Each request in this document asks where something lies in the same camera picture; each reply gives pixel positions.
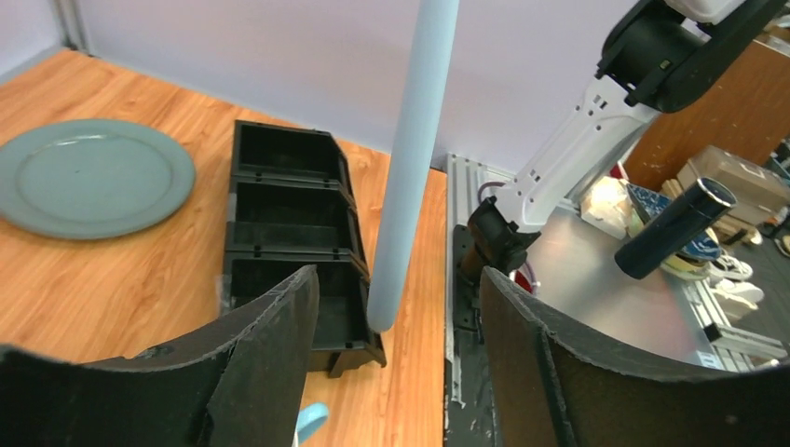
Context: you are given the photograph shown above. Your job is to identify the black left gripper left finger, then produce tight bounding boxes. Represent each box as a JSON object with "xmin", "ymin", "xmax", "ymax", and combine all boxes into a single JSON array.
[{"xmin": 1, "ymin": 265, "xmax": 320, "ymax": 446}]

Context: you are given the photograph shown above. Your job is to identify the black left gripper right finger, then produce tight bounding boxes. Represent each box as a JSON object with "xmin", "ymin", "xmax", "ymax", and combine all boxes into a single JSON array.
[{"xmin": 480, "ymin": 267, "xmax": 789, "ymax": 446}]

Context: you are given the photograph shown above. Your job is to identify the white mug with blue handle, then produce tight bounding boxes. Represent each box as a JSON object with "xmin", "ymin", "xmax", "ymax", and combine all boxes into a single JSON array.
[{"xmin": 292, "ymin": 402, "xmax": 330, "ymax": 447}]

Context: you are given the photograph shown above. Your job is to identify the black compartment organizer box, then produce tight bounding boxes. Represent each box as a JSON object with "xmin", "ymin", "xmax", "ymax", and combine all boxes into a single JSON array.
[{"xmin": 220, "ymin": 120, "xmax": 387, "ymax": 378}]

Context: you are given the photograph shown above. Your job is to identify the light blue toothbrush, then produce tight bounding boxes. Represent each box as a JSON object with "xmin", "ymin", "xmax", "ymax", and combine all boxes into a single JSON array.
[{"xmin": 366, "ymin": 0, "xmax": 459, "ymax": 333}]

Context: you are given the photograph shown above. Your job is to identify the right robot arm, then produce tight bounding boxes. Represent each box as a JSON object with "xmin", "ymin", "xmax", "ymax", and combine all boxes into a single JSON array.
[{"xmin": 458, "ymin": 1, "xmax": 782, "ymax": 283}]

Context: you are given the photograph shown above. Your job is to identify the white sneakers on floor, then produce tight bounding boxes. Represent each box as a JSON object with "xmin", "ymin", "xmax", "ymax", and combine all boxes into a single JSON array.
[{"xmin": 708, "ymin": 254, "xmax": 765, "ymax": 311}]

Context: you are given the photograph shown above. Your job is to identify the black cylindrical flask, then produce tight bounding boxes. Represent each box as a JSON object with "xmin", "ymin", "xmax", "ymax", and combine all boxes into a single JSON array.
[{"xmin": 614, "ymin": 177, "xmax": 737, "ymax": 279}]

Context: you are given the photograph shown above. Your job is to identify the round grey-blue plate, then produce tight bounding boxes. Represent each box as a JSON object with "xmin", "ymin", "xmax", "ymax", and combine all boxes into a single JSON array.
[{"xmin": 1, "ymin": 119, "xmax": 196, "ymax": 240}]

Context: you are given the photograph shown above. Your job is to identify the cardboard box in background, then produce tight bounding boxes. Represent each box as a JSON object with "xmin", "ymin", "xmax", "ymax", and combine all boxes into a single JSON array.
[{"xmin": 676, "ymin": 145, "xmax": 789, "ymax": 225}]

